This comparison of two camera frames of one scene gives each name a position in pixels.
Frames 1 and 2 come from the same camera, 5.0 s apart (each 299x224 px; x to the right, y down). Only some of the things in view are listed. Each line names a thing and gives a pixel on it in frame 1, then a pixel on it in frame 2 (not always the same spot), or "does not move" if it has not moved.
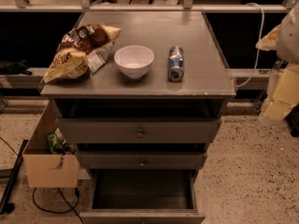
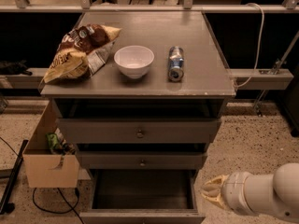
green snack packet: [52, 140] does not move
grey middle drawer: [142, 160] does not move
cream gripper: [289, 44] -> [234, 190]
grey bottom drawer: [148, 196] does not move
